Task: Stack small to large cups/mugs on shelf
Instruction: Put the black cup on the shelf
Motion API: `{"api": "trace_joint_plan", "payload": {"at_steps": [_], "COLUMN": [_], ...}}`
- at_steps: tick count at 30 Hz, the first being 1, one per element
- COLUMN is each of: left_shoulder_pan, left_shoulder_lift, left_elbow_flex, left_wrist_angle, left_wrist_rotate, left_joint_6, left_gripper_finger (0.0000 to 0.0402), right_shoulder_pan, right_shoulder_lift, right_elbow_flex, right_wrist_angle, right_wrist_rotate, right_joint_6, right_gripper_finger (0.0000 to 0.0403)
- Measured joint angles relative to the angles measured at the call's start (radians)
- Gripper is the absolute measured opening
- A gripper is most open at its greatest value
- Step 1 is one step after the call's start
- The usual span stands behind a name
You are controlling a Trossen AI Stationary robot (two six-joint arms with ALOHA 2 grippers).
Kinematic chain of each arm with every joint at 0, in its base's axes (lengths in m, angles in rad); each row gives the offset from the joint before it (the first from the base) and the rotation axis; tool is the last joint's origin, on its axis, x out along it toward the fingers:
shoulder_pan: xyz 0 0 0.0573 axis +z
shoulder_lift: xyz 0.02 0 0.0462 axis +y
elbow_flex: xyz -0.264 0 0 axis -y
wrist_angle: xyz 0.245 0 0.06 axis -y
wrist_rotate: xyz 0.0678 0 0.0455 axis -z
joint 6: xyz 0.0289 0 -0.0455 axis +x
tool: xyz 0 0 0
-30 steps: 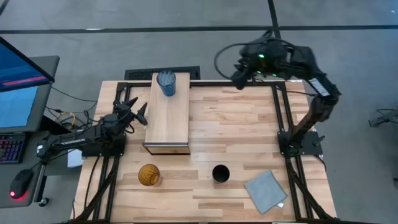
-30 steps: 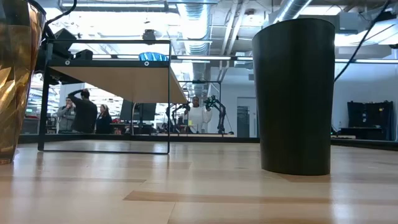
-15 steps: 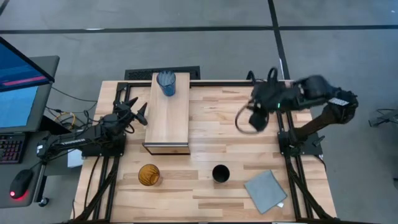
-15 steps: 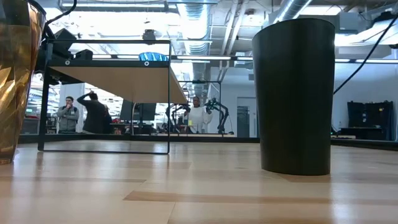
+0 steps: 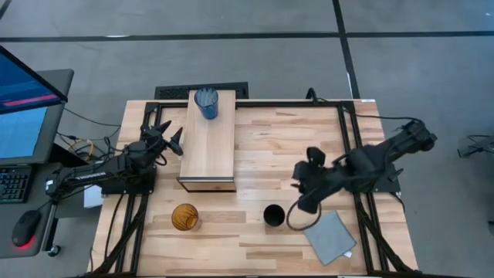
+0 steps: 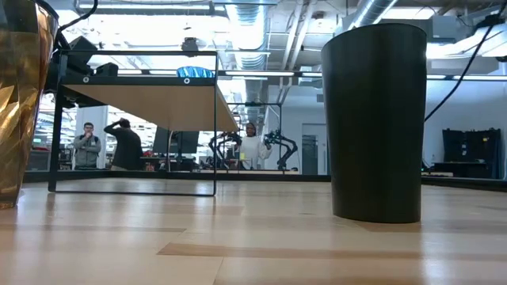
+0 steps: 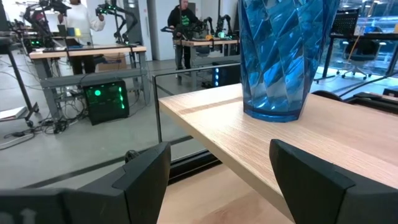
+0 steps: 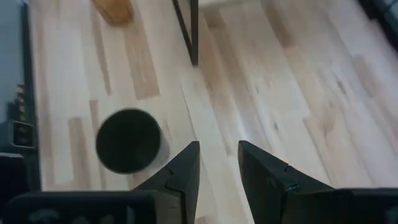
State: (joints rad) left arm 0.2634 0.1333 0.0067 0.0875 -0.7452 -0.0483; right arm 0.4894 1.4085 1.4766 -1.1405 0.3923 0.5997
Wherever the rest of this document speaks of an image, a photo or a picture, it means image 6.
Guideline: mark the wooden shelf black metal frame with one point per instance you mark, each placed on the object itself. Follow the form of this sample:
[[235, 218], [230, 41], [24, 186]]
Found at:
[[158, 103]]

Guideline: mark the blue patterned cup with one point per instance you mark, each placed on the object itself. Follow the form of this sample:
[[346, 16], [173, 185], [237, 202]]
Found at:
[[195, 72]]

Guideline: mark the black overhead bar with lights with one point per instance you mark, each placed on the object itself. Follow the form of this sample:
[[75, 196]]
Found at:
[[261, 73]]

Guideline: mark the grey door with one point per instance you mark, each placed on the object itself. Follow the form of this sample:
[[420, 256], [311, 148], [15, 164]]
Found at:
[[309, 154]]

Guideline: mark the person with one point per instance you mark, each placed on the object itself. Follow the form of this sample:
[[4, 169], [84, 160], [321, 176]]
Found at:
[[126, 148], [253, 150], [87, 150]]

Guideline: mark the dark computer monitor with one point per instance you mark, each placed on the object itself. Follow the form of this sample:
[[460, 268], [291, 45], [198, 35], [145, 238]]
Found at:
[[186, 142]]

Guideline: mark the black metal station frame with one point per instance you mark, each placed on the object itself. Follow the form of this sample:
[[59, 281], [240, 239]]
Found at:
[[280, 134]]

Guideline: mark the silver ventilation duct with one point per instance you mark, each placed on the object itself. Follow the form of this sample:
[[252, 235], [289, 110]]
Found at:
[[370, 12]]

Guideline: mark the black overhead camera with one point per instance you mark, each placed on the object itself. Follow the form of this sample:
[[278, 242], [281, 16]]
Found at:
[[190, 44]]

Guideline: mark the amber faceted glass cup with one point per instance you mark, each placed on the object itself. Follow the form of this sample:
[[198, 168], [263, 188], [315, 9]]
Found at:
[[20, 99]]

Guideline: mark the tall black cup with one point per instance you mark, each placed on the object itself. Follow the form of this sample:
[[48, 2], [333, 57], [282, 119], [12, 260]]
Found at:
[[374, 126]]

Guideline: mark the black storage cabinet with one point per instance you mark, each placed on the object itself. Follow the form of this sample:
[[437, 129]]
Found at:
[[471, 152]]

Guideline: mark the black background robot arm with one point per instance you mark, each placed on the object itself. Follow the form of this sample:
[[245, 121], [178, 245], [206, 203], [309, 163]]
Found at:
[[222, 142], [285, 144]]

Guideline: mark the black table edge rail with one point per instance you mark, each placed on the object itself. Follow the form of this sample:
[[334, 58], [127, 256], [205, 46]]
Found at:
[[277, 177]]

